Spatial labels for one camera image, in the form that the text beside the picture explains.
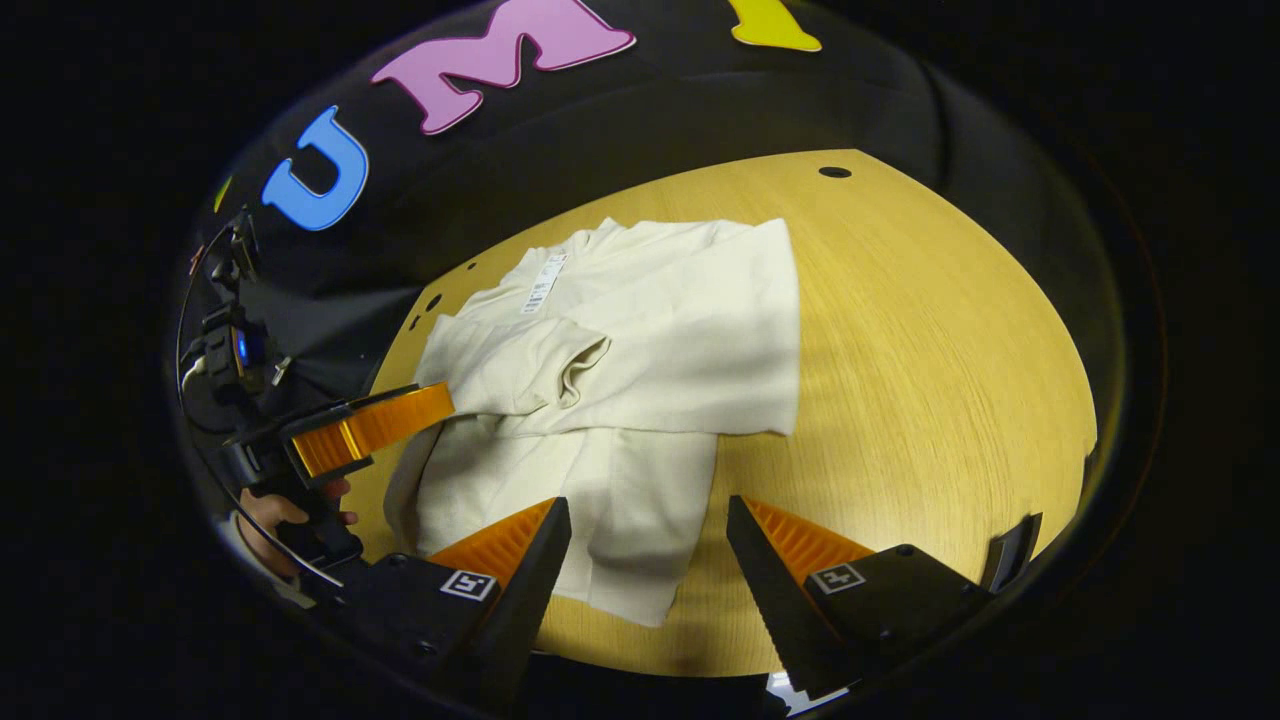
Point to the black backdrop cloth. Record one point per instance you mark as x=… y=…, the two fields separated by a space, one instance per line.
x=700 y=100

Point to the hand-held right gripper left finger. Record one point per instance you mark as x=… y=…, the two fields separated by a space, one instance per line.
x=530 y=590

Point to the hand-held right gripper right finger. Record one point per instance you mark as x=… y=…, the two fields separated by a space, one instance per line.
x=775 y=610

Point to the white paper hang tag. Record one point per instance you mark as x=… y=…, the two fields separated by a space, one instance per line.
x=545 y=285

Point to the white zip-neck garment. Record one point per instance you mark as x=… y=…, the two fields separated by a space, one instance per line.
x=680 y=330

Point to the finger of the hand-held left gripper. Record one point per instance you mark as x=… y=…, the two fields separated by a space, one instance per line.
x=370 y=430

